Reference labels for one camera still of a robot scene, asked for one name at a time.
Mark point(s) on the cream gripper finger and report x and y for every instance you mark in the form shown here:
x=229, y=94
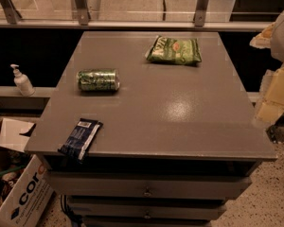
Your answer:
x=263, y=39
x=270, y=105

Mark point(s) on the green soda can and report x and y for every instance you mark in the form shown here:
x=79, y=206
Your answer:
x=91, y=80

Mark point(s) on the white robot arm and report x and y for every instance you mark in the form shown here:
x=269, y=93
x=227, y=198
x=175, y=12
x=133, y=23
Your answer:
x=277, y=47

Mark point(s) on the green chip bag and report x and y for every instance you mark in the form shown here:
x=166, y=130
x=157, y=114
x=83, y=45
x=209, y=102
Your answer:
x=174, y=51

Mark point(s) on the grey drawer cabinet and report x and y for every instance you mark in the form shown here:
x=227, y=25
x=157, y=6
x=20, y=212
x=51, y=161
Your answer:
x=177, y=142

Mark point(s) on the blue snack packet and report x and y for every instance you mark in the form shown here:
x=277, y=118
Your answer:
x=80, y=139

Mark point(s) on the white pump bottle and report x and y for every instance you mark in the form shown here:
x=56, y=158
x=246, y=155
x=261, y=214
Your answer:
x=22, y=81

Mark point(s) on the white cardboard box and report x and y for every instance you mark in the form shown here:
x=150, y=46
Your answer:
x=24, y=193

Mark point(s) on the metal railing post middle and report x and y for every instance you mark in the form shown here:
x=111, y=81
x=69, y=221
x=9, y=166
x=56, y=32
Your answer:
x=82, y=11

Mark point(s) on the metal railing post left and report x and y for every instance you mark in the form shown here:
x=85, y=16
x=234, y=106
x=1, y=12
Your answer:
x=11, y=14

